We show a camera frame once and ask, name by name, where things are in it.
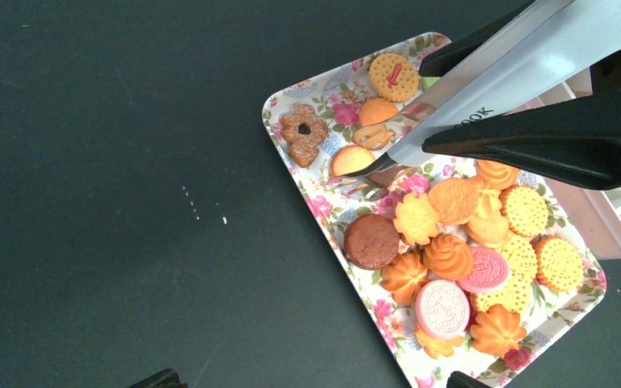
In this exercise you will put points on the metal tongs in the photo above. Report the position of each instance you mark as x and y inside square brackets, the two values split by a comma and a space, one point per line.
[553, 52]

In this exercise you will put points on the white pink sandwich cookie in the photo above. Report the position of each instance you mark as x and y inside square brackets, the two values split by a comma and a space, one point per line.
[442, 309]

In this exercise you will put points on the yellow cracker with red mark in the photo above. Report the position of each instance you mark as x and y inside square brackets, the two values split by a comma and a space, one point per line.
[393, 77]

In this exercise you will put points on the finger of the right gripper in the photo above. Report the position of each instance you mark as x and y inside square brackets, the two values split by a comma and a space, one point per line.
[577, 142]
[443, 60]

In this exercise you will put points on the orange swirl cookie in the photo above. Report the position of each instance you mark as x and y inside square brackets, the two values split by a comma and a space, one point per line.
[449, 257]

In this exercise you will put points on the brown flower cookie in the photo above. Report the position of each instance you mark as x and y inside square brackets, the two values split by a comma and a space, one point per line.
[304, 132]

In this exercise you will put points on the dark brown round cookie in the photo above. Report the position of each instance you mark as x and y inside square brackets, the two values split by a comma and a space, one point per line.
[371, 242]

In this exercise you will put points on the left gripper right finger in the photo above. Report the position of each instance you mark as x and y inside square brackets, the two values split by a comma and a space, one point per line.
[461, 380]

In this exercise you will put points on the floral cookie tray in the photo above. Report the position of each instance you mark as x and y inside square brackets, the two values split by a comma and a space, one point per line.
[555, 280]

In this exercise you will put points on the green macaron cookie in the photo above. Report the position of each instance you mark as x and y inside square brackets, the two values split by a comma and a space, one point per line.
[427, 82]

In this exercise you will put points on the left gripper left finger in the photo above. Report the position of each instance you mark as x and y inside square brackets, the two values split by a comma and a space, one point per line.
[166, 378]

